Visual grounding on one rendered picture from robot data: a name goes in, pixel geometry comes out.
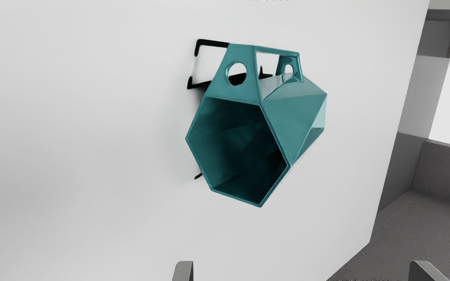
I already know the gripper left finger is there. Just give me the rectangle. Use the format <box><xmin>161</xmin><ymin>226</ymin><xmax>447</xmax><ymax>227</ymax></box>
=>
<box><xmin>172</xmin><ymin>261</ymin><xmax>194</xmax><ymax>281</ymax></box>

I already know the teal faceted mug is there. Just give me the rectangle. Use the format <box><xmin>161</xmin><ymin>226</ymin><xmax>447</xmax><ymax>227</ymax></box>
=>
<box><xmin>185</xmin><ymin>43</ymin><xmax>328</xmax><ymax>208</ymax></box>

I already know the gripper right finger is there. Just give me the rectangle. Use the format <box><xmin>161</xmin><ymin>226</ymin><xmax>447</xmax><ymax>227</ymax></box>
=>
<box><xmin>409</xmin><ymin>260</ymin><xmax>450</xmax><ymax>281</ymax></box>

